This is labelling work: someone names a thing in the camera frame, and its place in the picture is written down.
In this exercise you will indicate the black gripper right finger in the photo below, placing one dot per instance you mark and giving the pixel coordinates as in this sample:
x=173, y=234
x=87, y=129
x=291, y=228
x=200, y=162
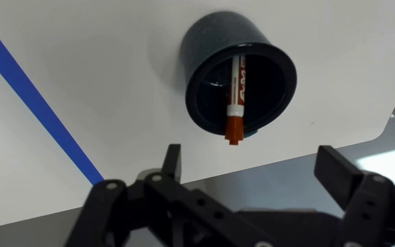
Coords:
x=366, y=201

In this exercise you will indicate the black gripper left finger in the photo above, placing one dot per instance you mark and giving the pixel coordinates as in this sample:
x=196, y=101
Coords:
x=170, y=206

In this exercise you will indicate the red white dry-erase marker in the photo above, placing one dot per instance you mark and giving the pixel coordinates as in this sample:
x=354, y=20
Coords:
x=235, y=91

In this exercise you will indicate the dark green speckled cup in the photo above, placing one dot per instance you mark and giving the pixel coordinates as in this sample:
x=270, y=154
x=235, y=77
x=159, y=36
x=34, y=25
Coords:
x=206, y=42

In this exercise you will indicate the long blue tape strip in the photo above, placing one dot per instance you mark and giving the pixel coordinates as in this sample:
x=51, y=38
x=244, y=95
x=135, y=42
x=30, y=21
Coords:
x=33, y=98

